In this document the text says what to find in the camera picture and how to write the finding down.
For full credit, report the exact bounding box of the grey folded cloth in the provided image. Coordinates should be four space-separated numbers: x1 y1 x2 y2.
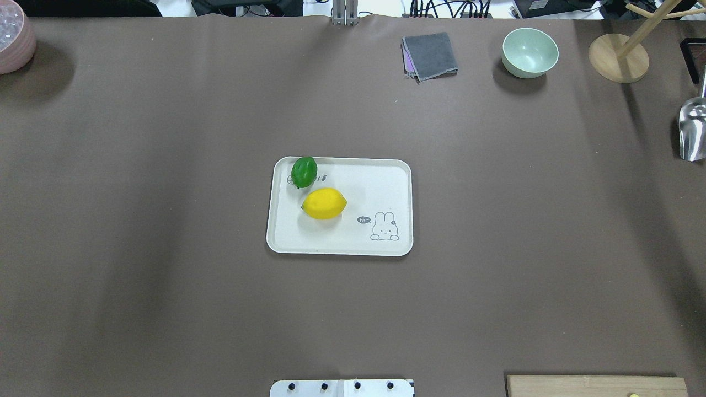
402 32 458 82

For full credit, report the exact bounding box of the metal scoop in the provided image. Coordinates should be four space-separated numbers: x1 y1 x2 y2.
678 76 705 162

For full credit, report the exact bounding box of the green lime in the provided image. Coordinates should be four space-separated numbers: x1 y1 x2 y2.
291 157 318 189

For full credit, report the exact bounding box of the yellow lemon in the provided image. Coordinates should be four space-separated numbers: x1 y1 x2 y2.
302 187 347 219

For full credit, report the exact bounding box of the mint green bowl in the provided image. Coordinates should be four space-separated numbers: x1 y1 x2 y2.
501 28 559 79

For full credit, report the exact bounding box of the pink bowl with ice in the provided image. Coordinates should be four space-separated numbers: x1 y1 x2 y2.
1 1 37 75

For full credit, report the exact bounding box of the aluminium frame post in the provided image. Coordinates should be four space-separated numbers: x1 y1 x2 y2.
331 0 359 26

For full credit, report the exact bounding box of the wooden mug tree stand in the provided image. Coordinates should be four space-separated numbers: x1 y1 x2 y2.
589 1 705 84

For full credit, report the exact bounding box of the white rabbit tray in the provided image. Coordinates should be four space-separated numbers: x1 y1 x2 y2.
266 156 414 256

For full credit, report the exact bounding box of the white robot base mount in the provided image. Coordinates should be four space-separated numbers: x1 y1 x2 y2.
269 379 415 396

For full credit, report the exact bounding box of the wooden cutting board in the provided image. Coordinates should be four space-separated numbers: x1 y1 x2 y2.
505 374 689 396

